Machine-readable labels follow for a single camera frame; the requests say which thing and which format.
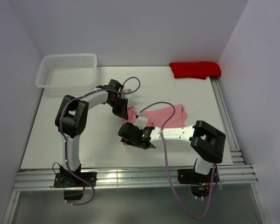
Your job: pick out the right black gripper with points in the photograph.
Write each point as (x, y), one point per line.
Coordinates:
(130, 142)

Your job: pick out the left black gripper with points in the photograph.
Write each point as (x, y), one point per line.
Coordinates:
(122, 111)

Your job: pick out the pink t shirt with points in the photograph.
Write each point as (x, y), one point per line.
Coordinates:
(169, 117)

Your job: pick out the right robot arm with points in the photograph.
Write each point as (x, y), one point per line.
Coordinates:
(207, 141)

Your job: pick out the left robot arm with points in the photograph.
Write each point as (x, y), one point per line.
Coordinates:
(72, 117)

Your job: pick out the white plastic basket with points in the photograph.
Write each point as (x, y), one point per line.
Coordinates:
(64, 74)

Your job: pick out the red folded t shirt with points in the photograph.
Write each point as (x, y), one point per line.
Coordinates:
(196, 70)

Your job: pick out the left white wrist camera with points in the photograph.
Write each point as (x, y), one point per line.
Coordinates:
(126, 91)

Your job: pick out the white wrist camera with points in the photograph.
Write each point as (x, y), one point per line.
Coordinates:
(126, 91)
(141, 121)

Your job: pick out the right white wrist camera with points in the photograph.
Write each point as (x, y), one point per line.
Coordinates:
(141, 121)

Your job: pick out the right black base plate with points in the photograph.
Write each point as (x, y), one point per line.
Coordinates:
(189, 176)

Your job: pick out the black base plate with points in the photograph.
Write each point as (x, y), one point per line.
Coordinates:
(189, 176)
(62, 181)

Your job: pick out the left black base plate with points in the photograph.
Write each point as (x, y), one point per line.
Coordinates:
(62, 181)

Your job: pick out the aluminium right side rail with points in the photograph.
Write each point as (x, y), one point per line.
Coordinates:
(234, 147)

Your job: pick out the aluminium front rail frame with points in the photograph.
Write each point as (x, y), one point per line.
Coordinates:
(43, 179)

